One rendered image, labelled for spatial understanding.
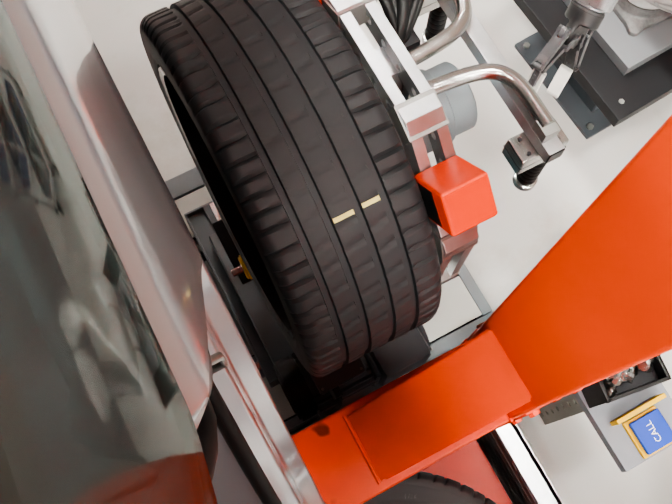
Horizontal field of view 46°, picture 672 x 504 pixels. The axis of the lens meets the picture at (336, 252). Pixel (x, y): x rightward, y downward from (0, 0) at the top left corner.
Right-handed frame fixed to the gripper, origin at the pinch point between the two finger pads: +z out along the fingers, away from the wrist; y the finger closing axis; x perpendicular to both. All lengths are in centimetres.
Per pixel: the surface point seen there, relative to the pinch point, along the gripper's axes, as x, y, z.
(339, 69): 3, 80, -11
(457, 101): 3.8, 44.7, -4.1
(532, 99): 17, 48, -12
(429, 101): 11, 69, -10
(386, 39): 0, 68, -14
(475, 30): 0.7, 44.1, -15.6
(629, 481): 65, -23, 78
